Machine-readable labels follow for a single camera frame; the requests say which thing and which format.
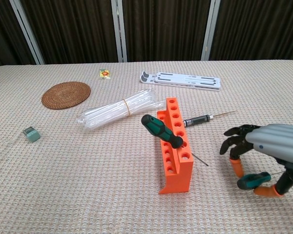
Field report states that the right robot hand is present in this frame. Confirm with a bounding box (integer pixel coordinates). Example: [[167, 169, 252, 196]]
[[219, 123, 293, 198]]

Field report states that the teal black screwdriver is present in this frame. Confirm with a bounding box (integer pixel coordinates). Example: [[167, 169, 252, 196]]
[[236, 172, 284, 190]]

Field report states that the black precision screwdriver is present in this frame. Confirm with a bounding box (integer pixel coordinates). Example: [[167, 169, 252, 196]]
[[183, 111, 237, 128]]

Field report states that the dark green black screwdriver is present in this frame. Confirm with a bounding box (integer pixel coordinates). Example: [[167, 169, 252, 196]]
[[141, 114, 209, 167]]

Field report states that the orange screwdriver rack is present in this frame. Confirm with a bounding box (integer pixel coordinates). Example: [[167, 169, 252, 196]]
[[152, 97, 195, 195]]

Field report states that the white folding laptop stand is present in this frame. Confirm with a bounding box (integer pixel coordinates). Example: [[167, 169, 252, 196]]
[[139, 70, 222, 92]]

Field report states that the yellow rubber band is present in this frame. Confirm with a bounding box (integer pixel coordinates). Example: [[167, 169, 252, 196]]
[[122, 98, 132, 117]]

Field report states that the clear plastic tube bundle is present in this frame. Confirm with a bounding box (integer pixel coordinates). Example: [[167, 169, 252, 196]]
[[77, 88, 169, 134]]

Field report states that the small yellow candy packet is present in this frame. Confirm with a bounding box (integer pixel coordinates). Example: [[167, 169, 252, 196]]
[[99, 69, 112, 80]]

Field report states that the beige waffle tablecloth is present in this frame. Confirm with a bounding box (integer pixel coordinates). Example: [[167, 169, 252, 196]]
[[0, 59, 293, 234]]

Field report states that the round woven rattan coaster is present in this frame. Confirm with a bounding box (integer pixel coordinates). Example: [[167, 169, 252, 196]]
[[41, 81, 91, 110]]

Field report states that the small green box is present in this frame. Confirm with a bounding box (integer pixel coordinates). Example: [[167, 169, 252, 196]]
[[22, 126, 41, 143]]

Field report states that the grey partition frame post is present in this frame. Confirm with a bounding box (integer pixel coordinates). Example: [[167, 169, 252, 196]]
[[9, 0, 45, 65], [111, 0, 128, 63], [200, 0, 221, 61]]

